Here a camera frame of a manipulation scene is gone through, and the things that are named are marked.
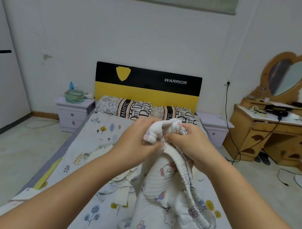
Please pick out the person's left hand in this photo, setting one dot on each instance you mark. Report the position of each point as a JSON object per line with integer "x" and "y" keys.
{"x": 132, "y": 146}

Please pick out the person's right hand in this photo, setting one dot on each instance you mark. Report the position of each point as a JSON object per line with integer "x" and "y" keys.
{"x": 198, "y": 149}

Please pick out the bed with leaf print bedding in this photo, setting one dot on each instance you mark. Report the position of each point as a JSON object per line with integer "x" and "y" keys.
{"x": 100, "y": 127}

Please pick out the cartoon print pyjama trousers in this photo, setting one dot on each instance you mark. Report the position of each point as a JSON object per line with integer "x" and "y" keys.
{"x": 158, "y": 208}

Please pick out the person's right forearm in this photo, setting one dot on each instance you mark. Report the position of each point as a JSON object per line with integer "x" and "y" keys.
{"x": 258, "y": 212}

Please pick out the person's left forearm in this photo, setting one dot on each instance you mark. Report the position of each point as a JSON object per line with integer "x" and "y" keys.
{"x": 54, "y": 199}

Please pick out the white nightstand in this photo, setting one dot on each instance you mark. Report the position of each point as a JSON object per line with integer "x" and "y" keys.
{"x": 71, "y": 116}
{"x": 215, "y": 129}

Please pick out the black white patterned pillow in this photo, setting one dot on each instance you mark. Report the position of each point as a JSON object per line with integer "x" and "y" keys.
{"x": 125, "y": 108}
{"x": 182, "y": 115}

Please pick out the black yellow headboard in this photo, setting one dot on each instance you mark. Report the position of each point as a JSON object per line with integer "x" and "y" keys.
{"x": 142, "y": 94}

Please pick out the wooden dressing table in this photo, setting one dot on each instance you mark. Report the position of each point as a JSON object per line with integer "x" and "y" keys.
{"x": 254, "y": 138}

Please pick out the dark shoe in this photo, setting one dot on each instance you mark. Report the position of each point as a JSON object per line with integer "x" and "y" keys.
{"x": 265, "y": 159}
{"x": 258, "y": 158}

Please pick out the small white container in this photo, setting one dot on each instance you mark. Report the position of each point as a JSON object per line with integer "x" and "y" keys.
{"x": 89, "y": 95}

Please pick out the small blue bottle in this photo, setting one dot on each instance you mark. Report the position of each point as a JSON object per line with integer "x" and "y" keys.
{"x": 72, "y": 86}

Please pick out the black telephone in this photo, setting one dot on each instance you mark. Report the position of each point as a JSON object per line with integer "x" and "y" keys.
{"x": 278, "y": 111}

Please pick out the wooden framed mirror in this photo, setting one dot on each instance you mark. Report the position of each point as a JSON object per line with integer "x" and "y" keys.
{"x": 288, "y": 77}

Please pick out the wall socket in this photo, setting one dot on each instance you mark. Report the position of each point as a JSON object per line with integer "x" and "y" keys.
{"x": 228, "y": 83}

